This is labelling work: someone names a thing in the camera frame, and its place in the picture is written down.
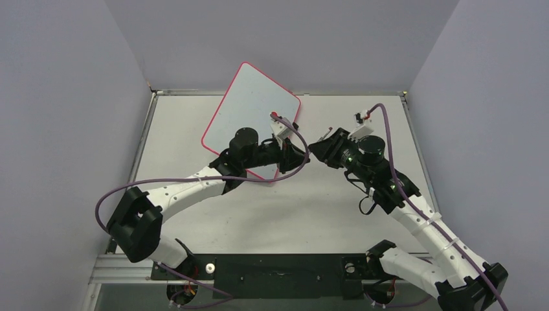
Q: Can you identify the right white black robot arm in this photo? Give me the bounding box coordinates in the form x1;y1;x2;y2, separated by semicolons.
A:
309;128;508;310

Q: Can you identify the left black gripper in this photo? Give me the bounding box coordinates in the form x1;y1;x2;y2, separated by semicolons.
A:
243;137;310;175

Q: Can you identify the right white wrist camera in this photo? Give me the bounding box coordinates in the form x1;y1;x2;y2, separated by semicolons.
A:
347;109;374;142

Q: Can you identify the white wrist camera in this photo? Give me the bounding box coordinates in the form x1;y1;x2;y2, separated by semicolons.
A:
269;111;296;141
347;109;374;142

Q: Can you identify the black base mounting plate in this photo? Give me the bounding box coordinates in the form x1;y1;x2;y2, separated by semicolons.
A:
177;253;393;300

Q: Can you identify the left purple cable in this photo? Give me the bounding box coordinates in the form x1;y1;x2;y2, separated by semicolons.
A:
95;115;311;310

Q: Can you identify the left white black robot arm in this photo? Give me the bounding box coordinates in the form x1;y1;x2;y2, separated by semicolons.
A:
106;128;309;279

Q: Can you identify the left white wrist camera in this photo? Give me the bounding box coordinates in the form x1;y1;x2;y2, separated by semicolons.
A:
269;111;296;141

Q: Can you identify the purple cable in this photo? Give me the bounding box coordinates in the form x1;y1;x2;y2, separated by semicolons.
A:
364;103;509;311
95;115;311;310

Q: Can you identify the pink framed whiteboard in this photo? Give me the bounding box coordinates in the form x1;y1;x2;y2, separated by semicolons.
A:
201;62;307;185

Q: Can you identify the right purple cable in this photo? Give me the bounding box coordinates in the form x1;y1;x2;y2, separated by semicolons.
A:
364;103;509;311

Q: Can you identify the purple capped whiteboard marker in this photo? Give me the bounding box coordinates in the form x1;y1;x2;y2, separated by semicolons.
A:
317;126;333;142

